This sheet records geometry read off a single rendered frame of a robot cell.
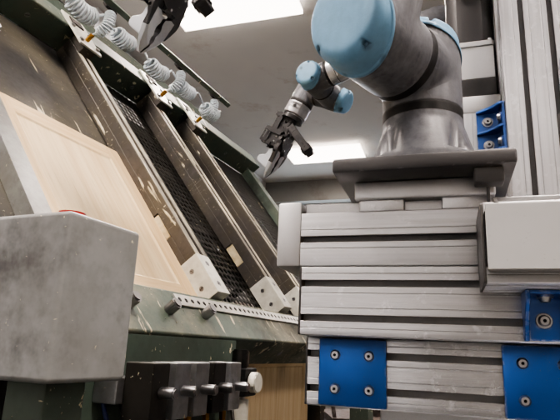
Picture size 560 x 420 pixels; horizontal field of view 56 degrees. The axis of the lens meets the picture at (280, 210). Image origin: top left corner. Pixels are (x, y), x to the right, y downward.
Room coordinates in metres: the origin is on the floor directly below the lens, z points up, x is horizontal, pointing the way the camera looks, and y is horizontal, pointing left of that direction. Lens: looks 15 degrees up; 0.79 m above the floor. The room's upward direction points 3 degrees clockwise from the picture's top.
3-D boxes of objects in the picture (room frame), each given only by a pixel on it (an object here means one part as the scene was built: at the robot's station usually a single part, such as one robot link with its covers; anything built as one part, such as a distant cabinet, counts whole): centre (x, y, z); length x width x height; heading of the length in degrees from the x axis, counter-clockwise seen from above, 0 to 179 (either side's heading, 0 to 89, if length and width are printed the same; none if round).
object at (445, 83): (0.72, -0.20, 1.20); 0.13 x 0.12 x 0.14; 137
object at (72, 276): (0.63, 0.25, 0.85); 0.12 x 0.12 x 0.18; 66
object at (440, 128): (0.72, -0.21, 1.09); 0.15 x 0.15 x 0.10
